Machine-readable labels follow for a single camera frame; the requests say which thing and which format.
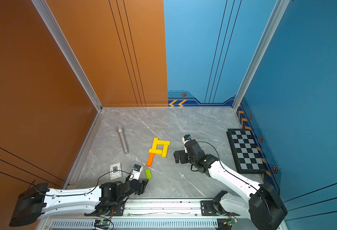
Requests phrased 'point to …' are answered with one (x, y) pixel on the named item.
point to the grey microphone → (120, 130)
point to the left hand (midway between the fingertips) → (146, 178)
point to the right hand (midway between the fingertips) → (180, 153)
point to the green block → (148, 173)
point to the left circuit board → (102, 224)
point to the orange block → (150, 159)
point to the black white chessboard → (246, 154)
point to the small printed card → (115, 171)
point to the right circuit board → (225, 224)
